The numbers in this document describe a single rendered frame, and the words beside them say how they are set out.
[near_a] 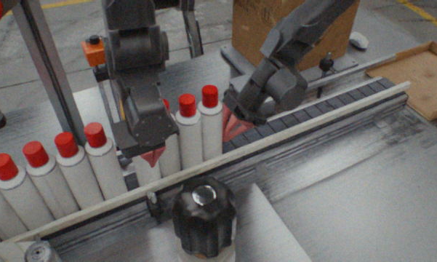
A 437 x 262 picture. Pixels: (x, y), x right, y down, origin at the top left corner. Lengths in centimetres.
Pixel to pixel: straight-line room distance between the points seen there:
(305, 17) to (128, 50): 36
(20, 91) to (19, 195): 210
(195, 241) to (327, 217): 46
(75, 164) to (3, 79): 230
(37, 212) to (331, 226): 60
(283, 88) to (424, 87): 67
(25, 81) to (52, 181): 217
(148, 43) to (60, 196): 37
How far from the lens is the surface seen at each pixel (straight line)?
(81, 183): 74
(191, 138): 75
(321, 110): 102
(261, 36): 112
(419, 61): 142
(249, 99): 78
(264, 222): 77
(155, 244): 75
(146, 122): 49
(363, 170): 98
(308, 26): 72
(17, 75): 296
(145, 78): 52
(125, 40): 51
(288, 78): 73
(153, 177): 79
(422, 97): 126
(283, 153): 92
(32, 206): 76
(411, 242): 90
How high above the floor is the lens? 154
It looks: 46 degrees down
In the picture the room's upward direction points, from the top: straight up
